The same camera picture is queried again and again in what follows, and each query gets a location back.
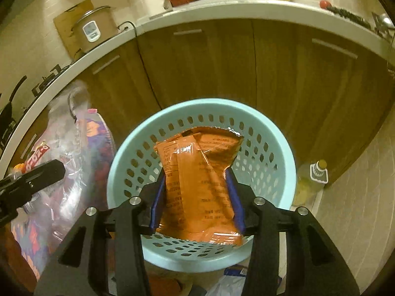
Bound red tomato on counter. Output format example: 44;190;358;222
319;0;331;9

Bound oil bottle on floor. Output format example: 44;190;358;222
293;159;329;206

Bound clear plastic bottle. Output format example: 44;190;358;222
20;80;90;247

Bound light blue perforated basket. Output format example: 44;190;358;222
106;98;296;273

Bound wooden kitchen cabinets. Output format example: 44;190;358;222
2;19;394;180

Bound black frying pan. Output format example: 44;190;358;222
0;75;27;150

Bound beige rice cooker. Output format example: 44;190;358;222
71;5;119;54

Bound gas stove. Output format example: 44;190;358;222
31;64;70;98

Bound wooden cutting board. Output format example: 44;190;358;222
53;0;94;60

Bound large orange snack bag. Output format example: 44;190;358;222
154;126;244;245

